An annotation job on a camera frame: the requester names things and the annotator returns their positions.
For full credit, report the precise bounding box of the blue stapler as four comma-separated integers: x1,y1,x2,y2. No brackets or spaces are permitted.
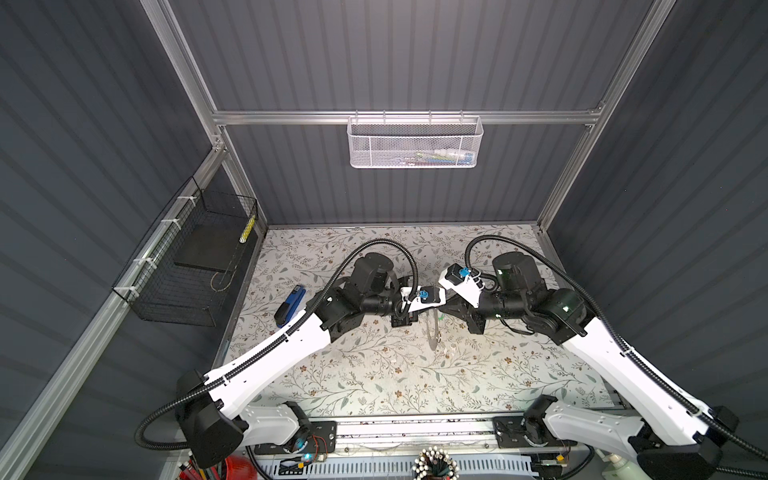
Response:
273,284,306,328

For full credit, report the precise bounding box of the black wire basket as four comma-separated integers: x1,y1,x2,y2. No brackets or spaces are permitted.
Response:
113,178,259,327

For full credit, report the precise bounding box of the white glue bottle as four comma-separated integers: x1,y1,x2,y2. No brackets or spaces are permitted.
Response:
599,451,648,480

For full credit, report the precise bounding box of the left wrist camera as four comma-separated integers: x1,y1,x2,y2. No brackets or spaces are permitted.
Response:
407,286,447,314

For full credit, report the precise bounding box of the bundle of markers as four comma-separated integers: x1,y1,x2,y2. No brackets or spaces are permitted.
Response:
412,446,460,480

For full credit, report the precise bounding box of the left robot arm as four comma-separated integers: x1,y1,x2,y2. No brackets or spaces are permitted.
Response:
134,238,419,468

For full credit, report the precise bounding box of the white wire basket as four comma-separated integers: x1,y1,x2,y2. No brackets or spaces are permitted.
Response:
346,115,484,169

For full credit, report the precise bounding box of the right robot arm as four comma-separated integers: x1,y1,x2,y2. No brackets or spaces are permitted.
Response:
440,234,767,479

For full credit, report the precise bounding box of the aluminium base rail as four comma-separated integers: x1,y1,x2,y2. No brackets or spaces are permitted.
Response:
257,412,655,460

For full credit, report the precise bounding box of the red pencil cup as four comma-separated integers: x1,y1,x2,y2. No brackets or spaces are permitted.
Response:
177,455,260,480

